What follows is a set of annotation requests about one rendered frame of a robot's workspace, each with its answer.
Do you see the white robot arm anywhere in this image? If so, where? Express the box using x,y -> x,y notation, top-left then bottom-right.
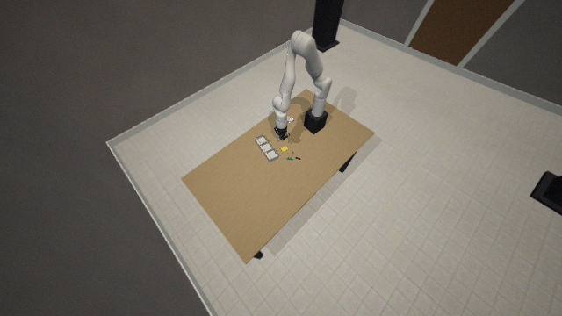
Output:
272,30 -> 332,129

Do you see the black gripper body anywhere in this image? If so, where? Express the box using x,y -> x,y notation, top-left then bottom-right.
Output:
276,126 -> 287,135

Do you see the grey rack of bins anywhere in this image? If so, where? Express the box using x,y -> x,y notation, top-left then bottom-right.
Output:
255,134 -> 278,162

